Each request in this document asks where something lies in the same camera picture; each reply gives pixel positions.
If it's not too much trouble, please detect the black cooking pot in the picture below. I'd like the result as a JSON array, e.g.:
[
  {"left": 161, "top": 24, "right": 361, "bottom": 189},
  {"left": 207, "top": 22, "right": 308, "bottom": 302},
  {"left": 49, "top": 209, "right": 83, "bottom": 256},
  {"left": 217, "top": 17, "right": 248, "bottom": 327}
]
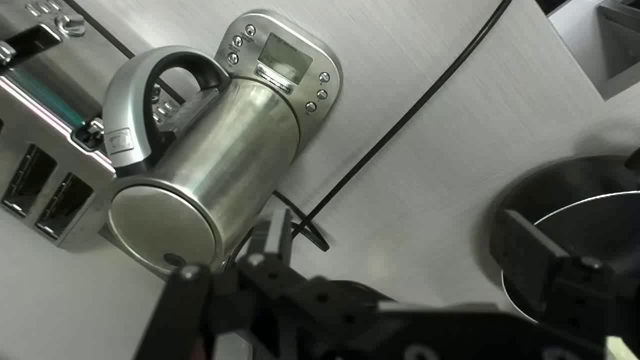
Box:
[{"left": 489, "top": 154, "right": 640, "bottom": 327}]

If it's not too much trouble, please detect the silver toaster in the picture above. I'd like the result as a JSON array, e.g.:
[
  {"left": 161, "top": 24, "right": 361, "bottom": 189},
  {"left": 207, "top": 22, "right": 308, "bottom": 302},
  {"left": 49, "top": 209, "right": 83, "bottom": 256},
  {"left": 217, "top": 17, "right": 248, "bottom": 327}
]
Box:
[{"left": 0, "top": 0, "right": 118, "bottom": 247}]

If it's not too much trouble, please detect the silver kettle base with display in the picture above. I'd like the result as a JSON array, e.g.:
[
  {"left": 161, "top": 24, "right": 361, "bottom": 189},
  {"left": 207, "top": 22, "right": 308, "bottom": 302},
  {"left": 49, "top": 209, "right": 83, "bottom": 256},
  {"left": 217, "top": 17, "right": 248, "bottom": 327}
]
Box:
[{"left": 215, "top": 7, "right": 344, "bottom": 158}]

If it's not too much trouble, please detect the grey box frame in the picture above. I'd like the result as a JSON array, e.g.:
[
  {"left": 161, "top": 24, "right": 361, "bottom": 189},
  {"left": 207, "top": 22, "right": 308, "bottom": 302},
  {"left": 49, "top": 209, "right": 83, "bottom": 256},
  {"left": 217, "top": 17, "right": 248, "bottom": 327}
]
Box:
[{"left": 594, "top": 0, "right": 640, "bottom": 102}]

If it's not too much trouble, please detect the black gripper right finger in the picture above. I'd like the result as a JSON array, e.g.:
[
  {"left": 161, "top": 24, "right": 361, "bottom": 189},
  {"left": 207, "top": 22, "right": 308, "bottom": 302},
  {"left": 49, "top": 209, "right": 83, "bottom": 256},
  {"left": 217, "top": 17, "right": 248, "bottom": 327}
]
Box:
[{"left": 499, "top": 208, "right": 640, "bottom": 360}]

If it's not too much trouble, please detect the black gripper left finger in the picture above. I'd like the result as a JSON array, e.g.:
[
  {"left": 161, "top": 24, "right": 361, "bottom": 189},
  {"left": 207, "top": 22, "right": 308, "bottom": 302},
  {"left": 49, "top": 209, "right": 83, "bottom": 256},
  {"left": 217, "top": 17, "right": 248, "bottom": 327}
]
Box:
[{"left": 137, "top": 208, "right": 383, "bottom": 360}]

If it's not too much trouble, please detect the stainless steel electric kettle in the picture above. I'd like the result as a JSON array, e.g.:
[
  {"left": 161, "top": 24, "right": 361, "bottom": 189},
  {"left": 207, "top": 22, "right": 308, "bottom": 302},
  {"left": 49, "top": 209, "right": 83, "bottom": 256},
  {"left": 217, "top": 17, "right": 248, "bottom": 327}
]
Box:
[{"left": 98, "top": 44, "right": 302, "bottom": 277}]

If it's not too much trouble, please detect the long black cable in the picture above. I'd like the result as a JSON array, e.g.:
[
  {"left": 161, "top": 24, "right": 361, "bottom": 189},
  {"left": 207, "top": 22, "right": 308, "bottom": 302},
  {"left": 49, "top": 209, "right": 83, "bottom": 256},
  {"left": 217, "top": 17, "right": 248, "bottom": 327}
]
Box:
[{"left": 288, "top": 0, "right": 517, "bottom": 253}]

